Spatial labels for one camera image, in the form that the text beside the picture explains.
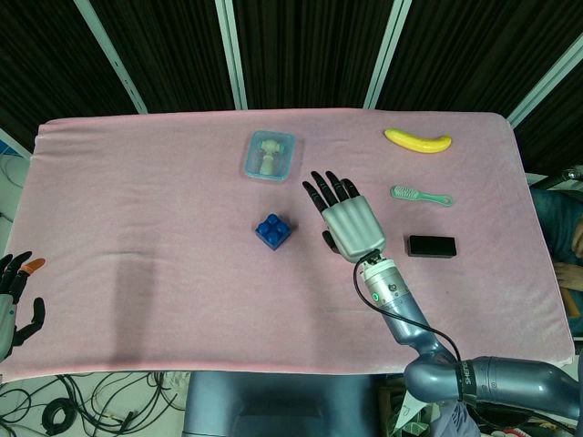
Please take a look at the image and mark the clear container with blue lid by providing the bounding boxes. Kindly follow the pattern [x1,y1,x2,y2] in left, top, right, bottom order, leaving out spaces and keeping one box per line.
[240,129,297,184]

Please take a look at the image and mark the person in blue jeans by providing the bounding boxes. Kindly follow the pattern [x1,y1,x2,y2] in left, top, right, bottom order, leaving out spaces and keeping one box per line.
[530,188,583,316]

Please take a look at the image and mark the pink table cloth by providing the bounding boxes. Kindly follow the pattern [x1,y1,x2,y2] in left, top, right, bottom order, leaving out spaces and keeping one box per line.
[0,108,576,384]

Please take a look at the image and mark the beige toy in container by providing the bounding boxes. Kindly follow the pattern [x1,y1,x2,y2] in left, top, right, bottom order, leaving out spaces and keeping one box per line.
[254,138,286,177]

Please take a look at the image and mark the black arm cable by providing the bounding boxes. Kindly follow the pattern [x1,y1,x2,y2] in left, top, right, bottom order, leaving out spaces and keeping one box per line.
[353,249,466,402]

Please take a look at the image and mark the blue building block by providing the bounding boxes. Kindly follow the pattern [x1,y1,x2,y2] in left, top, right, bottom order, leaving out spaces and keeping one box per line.
[254,213,293,252]

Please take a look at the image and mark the green hairbrush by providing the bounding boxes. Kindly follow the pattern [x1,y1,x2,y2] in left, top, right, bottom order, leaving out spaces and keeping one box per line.
[390,184,455,208]

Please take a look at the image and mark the white frame post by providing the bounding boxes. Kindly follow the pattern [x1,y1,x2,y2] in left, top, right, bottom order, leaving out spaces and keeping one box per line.
[215,0,249,111]
[506,32,583,129]
[363,0,414,110]
[74,0,148,115]

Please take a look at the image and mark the black coiled cable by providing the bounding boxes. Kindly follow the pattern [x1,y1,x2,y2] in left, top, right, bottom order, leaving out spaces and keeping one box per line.
[42,398,77,434]

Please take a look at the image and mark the black rectangular box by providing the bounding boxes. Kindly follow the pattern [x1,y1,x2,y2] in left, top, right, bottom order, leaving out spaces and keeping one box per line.
[406,234,458,259]

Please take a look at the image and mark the yellow toy banana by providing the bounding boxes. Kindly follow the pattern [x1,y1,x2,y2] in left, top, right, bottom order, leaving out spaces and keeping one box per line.
[383,127,454,155]

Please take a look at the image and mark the black floor cable bundle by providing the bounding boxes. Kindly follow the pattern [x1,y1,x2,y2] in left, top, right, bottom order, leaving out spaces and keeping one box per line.
[0,371,189,437]

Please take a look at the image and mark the blue-grey robot torso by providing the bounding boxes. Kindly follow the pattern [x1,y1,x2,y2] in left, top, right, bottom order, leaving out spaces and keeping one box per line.
[183,371,380,437]

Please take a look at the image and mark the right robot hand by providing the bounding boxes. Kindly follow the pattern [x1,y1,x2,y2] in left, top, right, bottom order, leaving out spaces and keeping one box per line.
[302,170,388,264]

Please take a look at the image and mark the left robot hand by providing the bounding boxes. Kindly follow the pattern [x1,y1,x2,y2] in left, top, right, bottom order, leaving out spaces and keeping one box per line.
[0,251,47,363]

